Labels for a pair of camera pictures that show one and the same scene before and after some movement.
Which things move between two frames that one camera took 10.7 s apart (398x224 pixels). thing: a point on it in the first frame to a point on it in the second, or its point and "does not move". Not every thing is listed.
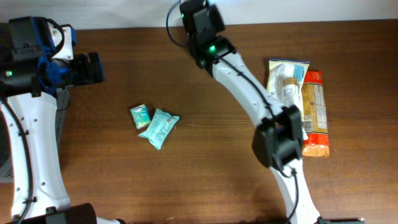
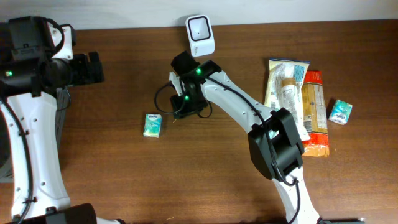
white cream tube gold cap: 290,91 does not move
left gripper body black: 81,70 does not move
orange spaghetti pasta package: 316,133 does not move
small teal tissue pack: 140,116 to 152,125
